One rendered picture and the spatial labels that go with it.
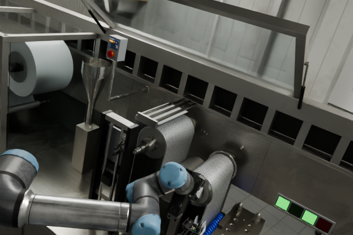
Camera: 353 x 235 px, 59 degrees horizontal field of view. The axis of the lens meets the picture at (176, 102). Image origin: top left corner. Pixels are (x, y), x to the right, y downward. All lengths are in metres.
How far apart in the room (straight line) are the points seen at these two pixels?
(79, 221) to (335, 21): 2.97
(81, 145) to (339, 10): 2.62
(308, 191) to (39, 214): 1.07
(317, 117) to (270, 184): 0.38
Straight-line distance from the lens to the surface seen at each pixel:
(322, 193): 1.50
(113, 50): 1.39
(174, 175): 0.93
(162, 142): 1.31
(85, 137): 1.71
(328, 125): 1.39
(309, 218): 1.55
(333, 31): 3.39
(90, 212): 0.87
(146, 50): 1.68
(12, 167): 0.98
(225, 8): 1.00
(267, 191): 1.55
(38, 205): 0.89
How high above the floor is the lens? 2.00
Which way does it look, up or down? 21 degrees down
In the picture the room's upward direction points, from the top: 14 degrees clockwise
